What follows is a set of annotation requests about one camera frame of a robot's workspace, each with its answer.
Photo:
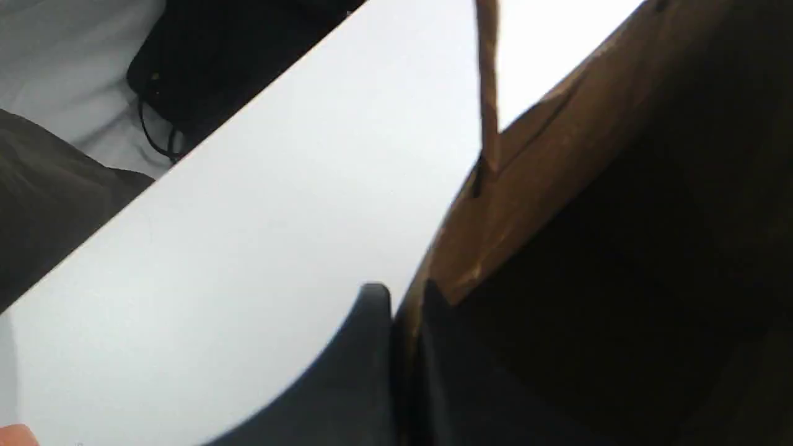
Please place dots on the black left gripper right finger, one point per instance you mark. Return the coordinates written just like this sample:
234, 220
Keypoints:
464, 397

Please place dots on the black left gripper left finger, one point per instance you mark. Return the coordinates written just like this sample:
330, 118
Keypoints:
344, 397

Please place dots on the brown paper bag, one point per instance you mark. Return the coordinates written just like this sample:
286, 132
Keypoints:
623, 248

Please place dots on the black bag on floor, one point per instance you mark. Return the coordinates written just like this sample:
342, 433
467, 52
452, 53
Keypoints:
204, 60

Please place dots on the person's bare hand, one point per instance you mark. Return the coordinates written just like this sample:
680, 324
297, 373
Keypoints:
17, 435

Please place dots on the grey backdrop cloth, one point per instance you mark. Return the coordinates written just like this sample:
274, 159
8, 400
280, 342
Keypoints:
64, 65

